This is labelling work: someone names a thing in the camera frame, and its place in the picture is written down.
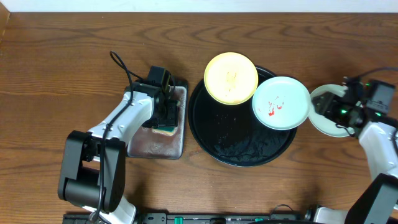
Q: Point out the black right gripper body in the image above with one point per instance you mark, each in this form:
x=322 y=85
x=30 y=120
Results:
x=339 y=111

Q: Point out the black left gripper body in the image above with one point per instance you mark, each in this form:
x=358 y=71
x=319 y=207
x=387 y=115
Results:
x=169 y=117

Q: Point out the green scouring sponge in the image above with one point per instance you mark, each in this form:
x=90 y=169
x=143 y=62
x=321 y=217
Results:
x=165 y=130

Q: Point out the light green plate with red stain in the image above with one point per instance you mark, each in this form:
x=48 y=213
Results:
x=281 y=103

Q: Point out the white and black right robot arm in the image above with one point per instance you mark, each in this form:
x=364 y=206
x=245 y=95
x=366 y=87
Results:
x=378 y=201

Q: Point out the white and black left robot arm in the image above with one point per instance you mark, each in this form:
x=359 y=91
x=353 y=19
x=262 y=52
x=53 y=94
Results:
x=94 y=162

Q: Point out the black rectangular soapy water tray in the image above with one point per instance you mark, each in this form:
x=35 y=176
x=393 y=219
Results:
x=149 y=145

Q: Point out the black round tray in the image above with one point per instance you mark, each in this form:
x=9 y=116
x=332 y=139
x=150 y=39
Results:
x=233 y=134

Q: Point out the yellow round plate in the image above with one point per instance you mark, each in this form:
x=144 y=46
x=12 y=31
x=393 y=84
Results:
x=231 y=78

